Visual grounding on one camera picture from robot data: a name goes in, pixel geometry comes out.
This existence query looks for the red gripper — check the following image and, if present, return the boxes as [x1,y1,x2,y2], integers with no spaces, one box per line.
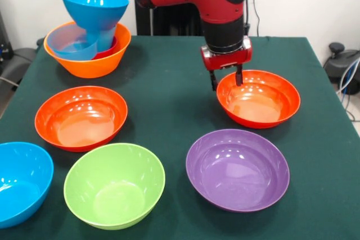
[200,36,253,92]

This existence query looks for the purple bowl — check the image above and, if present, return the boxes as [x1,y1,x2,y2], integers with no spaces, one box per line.
[185,129,290,213]

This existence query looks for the dark green tablecloth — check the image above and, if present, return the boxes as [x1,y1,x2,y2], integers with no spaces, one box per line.
[0,35,360,240]

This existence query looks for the black round base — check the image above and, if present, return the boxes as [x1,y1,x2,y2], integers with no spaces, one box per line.
[323,42,360,96]

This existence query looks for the small red bowl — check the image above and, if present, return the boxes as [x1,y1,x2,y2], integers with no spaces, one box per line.
[91,35,118,61]

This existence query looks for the blue cup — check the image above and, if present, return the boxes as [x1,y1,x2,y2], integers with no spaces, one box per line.
[85,25,118,54]

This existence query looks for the orange bowl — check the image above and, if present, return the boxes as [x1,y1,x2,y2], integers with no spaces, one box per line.
[43,20,132,79]

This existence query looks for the translucent blue bowl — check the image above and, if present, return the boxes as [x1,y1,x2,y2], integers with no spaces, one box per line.
[46,23,98,61]

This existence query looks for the green bowl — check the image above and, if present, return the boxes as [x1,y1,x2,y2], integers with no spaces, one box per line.
[63,143,166,231]

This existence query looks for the grey round base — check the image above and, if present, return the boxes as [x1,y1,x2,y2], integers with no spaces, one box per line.
[0,47,37,83]

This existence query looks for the black equipment box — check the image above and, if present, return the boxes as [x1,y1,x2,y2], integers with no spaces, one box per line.
[0,11,14,61]

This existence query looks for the black cable with plug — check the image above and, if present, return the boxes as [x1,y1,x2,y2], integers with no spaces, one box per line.
[243,0,253,37]

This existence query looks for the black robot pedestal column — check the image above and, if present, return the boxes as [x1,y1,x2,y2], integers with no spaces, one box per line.
[134,0,205,37]

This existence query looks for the blue and white cables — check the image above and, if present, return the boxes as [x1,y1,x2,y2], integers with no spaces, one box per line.
[336,58,360,123]

